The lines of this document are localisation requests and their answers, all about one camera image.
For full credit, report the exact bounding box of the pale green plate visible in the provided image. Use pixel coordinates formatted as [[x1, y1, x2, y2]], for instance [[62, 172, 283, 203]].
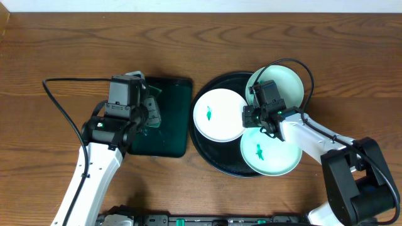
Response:
[[240, 128, 303, 176], [258, 65, 304, 108]]

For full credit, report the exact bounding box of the black rectangular tray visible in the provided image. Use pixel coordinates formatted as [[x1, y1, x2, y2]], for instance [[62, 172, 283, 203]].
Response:
[[128, 77, 193, 158]]

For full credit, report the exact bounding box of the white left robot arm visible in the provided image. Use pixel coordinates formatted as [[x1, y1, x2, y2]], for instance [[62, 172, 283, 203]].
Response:
[[52, 71, 161, 225]]

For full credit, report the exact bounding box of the pale green plate top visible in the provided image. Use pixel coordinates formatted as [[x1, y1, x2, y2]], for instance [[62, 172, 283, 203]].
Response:
[[258, 65, 304, 108]]

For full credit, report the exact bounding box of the green wavy sponge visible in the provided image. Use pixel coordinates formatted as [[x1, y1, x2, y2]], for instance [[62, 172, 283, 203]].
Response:
[[148, 86, 161, 127]]

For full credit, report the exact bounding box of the black round tray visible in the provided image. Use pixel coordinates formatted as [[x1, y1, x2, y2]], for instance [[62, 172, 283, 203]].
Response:
[[190, 72, 262, 178]]

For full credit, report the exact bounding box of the white plate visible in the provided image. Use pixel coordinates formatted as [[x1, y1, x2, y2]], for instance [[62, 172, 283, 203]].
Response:
[[193, 89, 247, 143]]

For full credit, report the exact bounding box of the pale green plate bottom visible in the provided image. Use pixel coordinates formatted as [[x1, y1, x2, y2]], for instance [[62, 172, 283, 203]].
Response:
[[240, 128, 303, 176]]

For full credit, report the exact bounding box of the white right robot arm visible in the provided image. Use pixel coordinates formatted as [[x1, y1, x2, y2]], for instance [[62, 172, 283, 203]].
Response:
[[242, 80, 401, 225]]

